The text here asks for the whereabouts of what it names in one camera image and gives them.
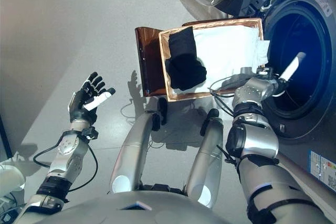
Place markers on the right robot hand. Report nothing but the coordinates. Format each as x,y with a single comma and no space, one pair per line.
292,68

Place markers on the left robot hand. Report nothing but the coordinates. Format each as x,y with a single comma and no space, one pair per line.
80,108

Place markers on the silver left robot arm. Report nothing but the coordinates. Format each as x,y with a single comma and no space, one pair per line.
68,155

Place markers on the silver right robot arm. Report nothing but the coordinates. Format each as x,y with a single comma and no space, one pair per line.
262,148

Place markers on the grey front-loading washing machine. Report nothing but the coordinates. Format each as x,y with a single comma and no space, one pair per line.
315,119

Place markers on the white basket liner cloth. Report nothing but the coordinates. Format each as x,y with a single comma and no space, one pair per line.
228,48

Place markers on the silver left robot leg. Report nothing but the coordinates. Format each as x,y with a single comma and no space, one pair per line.
134,150

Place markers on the silver robot leg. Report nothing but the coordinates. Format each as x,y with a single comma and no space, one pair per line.
207,155
134,150

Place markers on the amber acrylic stool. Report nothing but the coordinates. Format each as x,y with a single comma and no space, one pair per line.
149,72

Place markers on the black left robot foot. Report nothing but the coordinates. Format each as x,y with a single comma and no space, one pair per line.
162,108

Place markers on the black robot foot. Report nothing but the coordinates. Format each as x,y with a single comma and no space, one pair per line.
162,108
213,115

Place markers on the black right robot foot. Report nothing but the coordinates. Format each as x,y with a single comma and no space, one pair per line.
213,115

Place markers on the blue energy label sticker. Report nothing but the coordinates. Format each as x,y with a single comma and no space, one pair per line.
323,169

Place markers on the woven wicker basket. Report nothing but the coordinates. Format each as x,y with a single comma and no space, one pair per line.
189,97

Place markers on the black folded garment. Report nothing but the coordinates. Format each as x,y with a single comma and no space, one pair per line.
183,64

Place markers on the grey robot torso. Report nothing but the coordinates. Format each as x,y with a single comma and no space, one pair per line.
131,211

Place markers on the silver right robot leg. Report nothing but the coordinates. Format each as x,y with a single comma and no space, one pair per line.
207,155

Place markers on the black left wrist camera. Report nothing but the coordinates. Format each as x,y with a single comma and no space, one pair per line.
90,133

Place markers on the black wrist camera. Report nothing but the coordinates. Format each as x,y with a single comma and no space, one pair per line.
265,71
90,133

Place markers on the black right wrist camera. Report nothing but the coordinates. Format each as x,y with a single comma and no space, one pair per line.
265,71

